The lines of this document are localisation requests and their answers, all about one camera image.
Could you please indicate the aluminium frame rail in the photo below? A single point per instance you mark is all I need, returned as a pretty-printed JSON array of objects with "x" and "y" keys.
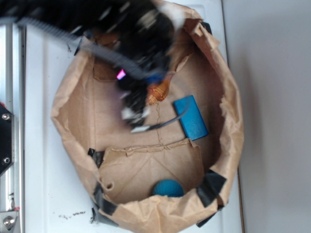
[{"x": 12, "y": 111}]

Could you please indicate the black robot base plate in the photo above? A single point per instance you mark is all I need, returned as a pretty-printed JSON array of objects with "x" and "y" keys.
[{"x": 6, "y": 134}]

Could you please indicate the teal blue ball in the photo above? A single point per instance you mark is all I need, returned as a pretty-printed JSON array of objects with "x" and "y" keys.
[{"x": 170, "y": 188}]

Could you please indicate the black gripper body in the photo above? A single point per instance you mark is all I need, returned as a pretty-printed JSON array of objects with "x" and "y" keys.
[{"x": 135, "y": 93}]

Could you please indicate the brown spiral sea shell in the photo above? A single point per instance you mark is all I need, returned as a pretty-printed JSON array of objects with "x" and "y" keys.
[{"x": 159, "y": 91}]

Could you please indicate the brown paper bag tray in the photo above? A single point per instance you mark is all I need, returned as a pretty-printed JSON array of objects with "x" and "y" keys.
[{"x": 119, "y": 169}]

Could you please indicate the blue rectangular wooden block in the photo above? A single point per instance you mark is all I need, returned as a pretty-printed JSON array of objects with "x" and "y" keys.
[{"x": 192, "y": 121}]

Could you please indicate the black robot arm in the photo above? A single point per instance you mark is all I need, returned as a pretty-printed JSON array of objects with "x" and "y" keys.
[{"x": 145, "y": 36}]

